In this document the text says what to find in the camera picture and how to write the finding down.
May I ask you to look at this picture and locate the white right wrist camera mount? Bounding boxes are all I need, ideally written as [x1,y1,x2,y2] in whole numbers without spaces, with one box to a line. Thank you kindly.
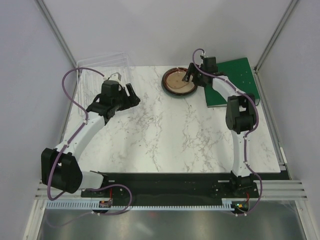
[200,51,208,60]

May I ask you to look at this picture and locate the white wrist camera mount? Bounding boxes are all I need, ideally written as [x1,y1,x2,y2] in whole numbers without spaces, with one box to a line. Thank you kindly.
[103,72,125,89]
[200,51,208,60]

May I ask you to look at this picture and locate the aluminium frame post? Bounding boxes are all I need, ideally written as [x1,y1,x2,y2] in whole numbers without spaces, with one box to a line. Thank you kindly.
[34,0,77,68]
[253,0,300,74]

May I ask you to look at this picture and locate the red rimmed beige plate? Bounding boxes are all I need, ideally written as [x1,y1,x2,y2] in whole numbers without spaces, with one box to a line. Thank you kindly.
[161,67,198,98]

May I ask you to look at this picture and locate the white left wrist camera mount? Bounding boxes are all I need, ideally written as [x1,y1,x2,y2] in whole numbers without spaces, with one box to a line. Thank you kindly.
[103,72,125,89]

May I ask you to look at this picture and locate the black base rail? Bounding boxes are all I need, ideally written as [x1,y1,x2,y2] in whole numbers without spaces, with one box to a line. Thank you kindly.
[79,171,261,206]

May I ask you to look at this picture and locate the green binder board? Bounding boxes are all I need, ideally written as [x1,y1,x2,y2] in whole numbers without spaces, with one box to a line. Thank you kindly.
[204,57,260,108]

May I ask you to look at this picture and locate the white slotted cable duct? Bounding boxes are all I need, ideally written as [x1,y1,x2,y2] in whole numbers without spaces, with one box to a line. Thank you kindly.
[46,200,113,210]

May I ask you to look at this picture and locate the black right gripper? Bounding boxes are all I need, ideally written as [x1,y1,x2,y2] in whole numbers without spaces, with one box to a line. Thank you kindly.
[182,62,207,88]

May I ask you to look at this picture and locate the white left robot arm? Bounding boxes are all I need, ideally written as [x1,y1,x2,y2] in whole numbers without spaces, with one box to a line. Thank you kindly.
[41,80,140,197]

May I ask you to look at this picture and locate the right aluminium frame post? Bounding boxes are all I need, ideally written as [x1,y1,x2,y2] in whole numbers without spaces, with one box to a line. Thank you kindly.
[253,0,300,74]

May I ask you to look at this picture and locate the left aluminium frame post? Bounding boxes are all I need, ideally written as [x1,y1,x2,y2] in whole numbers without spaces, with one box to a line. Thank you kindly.
[34,0,77,68]

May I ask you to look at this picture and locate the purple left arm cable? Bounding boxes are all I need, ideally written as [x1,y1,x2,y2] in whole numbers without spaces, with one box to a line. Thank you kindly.
[46,67,133,216]

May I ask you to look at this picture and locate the clear wire dish rack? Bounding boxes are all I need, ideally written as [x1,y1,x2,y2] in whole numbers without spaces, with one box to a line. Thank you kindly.
[75,52,132,109]

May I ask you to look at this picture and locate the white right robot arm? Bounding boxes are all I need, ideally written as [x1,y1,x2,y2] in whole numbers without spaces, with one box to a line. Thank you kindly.
[182,56,259,197]

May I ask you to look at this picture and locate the brown rimmed pink plate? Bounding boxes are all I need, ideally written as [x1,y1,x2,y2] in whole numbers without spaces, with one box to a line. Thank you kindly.
[164,71,196,94]

